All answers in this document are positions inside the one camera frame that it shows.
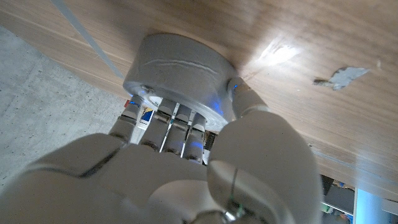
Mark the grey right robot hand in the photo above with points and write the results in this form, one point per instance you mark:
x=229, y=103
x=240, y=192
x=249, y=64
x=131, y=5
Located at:
x=155, y=183

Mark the grey duct tape roll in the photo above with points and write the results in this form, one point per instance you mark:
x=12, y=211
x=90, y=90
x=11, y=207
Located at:
x=180, y=68

